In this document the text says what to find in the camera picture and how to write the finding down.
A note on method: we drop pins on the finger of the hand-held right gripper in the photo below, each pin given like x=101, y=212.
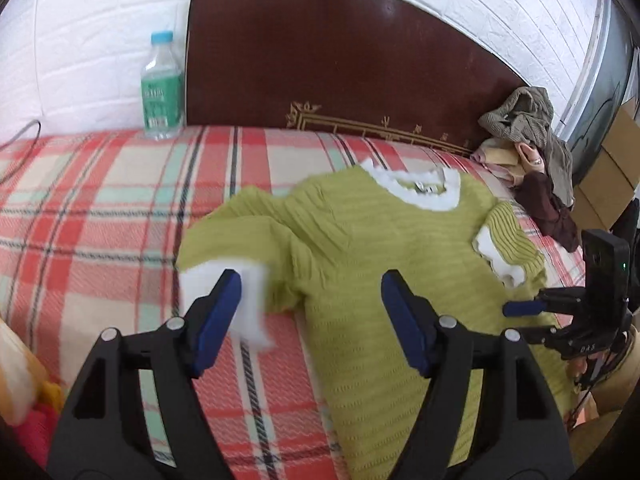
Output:
x=520, y=308
x=542, y=335

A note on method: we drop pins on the white door frame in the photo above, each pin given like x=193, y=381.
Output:
x=597, y=25

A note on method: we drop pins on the plastic water bottle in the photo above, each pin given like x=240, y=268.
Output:
x=161, y=95

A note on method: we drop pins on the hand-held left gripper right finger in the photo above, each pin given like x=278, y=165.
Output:
x=405, y=320

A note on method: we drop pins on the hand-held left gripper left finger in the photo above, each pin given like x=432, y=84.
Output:
x=220, y=310

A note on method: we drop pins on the beige garment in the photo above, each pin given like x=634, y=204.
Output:
x=495, y=157

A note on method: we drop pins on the person's right hand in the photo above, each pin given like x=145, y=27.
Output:
x=580, y=372

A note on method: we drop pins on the cardboard box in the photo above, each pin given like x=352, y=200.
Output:
x=627, y=130
x=600, y=195

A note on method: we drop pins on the red plaid blanket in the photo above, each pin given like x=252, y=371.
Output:
x=100, y=210

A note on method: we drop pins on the pile of crumpled clothes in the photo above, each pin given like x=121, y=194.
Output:
x=525, y=115

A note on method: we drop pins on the orange yellow cloth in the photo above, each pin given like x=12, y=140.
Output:
x=25, y=375

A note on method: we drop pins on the brown wooden headboard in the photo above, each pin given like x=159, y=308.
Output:
x=325, y=60

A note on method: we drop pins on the cartoon painted door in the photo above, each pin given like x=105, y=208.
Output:
x=605, y=85

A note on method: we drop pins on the green knit sweater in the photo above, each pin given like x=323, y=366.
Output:
x=360, y=240

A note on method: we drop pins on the dark brown garment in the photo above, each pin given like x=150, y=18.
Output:
x=545, y=205

